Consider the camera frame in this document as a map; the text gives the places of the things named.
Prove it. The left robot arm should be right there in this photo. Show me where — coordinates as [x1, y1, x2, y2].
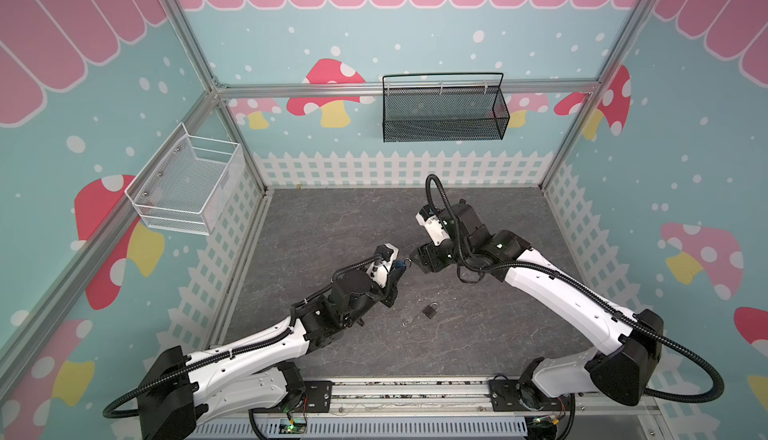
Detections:
[131, 255, 408, 439]

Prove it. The black padlock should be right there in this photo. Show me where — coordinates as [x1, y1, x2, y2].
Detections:
[422, 302, 439, 319]

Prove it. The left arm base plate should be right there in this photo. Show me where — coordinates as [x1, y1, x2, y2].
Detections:
[252, 381, 334, 414]

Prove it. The black mesh wall basket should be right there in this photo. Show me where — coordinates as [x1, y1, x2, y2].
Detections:
[381, 72, 510, 143]

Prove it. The white mesh wall basket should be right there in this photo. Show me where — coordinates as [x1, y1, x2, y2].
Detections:
[124, 123, 245, 236]

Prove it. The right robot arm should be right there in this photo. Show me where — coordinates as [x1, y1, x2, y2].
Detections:
[411, 202, 661, 410]

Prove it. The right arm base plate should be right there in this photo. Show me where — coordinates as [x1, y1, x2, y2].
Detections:
[488, 377, 571, 413]

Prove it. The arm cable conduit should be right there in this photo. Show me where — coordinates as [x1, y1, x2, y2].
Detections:
[424, 174, 726, 404]
[101, 253, 385, 420]

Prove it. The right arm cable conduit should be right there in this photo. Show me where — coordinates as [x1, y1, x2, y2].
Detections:
[424, 174, 726, 404]

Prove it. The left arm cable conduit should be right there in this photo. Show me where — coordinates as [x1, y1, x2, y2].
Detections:
[101, 253, 385, 420]

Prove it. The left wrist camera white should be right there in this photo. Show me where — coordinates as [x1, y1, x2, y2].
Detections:
[366, 243, 399, 289]

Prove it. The aluminium front rail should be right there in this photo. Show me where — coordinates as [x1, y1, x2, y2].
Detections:
[161, 375, 661, 420]

